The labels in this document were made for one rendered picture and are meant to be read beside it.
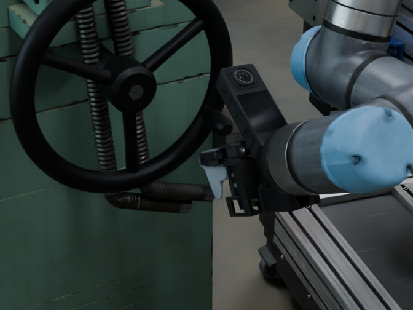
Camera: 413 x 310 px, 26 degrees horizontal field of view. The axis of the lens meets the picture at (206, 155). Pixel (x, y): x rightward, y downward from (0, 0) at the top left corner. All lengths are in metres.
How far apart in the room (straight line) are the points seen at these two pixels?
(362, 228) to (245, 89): 0.98
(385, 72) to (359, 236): 1.01
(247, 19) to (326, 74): 2.65
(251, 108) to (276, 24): 2.59
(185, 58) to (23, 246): 0.36
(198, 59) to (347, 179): 0.57
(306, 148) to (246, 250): 1.36
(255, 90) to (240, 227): 1.30
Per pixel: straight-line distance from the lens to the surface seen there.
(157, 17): 1.16
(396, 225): 1.94
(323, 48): 0.96
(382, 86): 0.90
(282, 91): 2.99
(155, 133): 1.35
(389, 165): 0.80
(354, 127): 0.79
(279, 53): 3.28
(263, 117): 0.96
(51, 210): 1.33
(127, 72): 1.05
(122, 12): 1.12
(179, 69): 1.32
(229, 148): 0.97
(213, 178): 1.06
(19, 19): 1.14
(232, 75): 0.99
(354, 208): 1.98
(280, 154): 0.88
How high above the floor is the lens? 1.26
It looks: 29 degrees down
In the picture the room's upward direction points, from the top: straight up
